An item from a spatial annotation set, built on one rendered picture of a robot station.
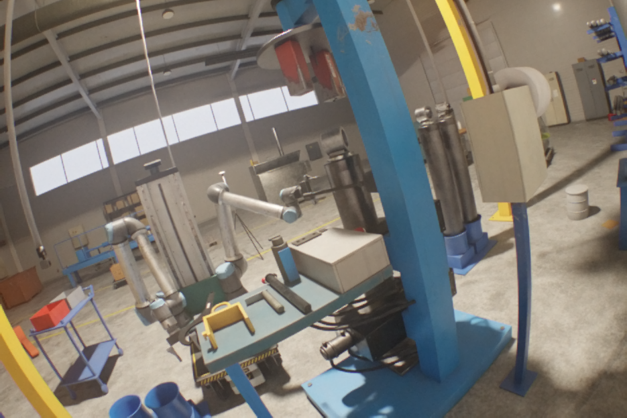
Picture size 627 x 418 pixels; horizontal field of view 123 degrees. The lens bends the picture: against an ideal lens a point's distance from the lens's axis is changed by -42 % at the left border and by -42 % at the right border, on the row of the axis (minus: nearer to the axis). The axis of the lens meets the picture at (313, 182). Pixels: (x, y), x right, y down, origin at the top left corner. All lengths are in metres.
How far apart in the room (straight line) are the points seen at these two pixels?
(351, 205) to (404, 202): 0.46
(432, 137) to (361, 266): 1.90
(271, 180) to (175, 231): 7.40
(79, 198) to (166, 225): 13.14
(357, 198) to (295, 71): 0.75
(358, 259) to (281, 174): 8.58
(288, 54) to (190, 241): 1.49
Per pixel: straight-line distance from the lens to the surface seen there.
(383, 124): 1.19
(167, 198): 2.24
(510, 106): 1.09
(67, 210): 15.52
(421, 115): 2.81
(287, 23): 1.78
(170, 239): 2.26
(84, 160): 15.27
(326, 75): 1.85
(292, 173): 9.66
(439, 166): 2.81
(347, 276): 1.05
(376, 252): 1.11
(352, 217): 1.64
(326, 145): 1.62
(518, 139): 1.09
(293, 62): 1.52
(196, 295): 2.28
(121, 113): 15.26
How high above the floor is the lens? 1.57
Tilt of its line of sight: 6 degrees down
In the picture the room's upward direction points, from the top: 18 degrees counter-clockwise
